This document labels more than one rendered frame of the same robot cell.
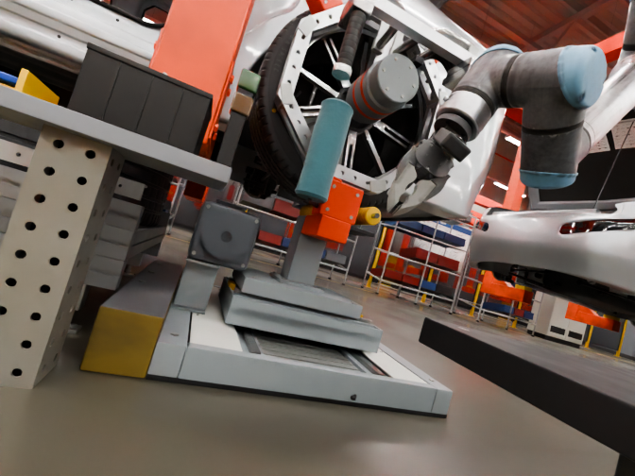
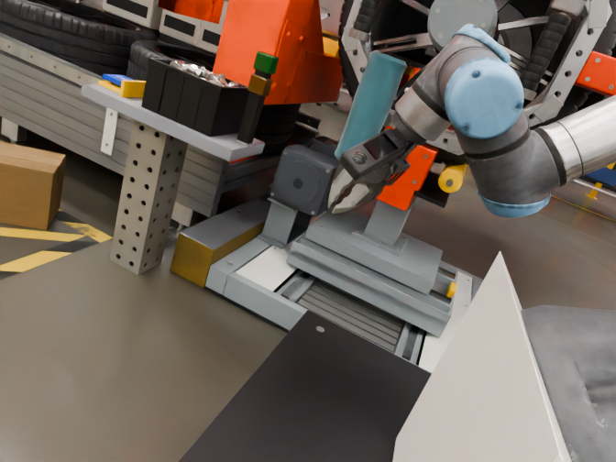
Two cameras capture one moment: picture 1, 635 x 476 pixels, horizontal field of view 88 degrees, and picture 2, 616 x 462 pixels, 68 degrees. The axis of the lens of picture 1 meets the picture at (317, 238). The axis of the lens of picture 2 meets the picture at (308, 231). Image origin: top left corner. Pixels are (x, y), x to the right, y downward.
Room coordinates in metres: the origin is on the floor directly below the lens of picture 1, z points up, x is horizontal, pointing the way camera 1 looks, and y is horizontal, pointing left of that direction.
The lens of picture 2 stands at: (-0.11, -0.54, 0.73)
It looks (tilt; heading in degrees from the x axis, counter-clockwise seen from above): 22 degrees down; 33
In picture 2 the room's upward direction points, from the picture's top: 20 degrees clockwise
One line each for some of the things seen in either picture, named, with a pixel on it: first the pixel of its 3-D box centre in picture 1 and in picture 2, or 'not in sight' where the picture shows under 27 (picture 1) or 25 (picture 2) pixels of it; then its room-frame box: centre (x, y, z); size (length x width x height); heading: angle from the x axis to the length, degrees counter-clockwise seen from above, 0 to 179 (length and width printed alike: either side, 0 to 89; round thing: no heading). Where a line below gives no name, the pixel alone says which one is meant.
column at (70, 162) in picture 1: (50, 254); (148, 195); (0.59, 0.44, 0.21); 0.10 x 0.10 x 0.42; 20
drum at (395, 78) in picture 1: (379, 92); (462, 25); (0.94, -0.05, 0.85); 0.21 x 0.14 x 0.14; 20
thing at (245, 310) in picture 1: (295, 311); (377, 266); (1.17, 0.00, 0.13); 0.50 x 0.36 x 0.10; 110
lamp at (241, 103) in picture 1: (241, 107); (259, 84); (0.66, 0.23, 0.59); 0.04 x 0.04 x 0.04; 20
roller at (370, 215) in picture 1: (355, 216); (453, 174); (1.14, -0.11, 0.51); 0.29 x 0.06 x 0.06; 20
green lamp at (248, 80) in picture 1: (248, 84); (266, 62); (0.66, 0.23, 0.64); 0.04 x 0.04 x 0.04; 20
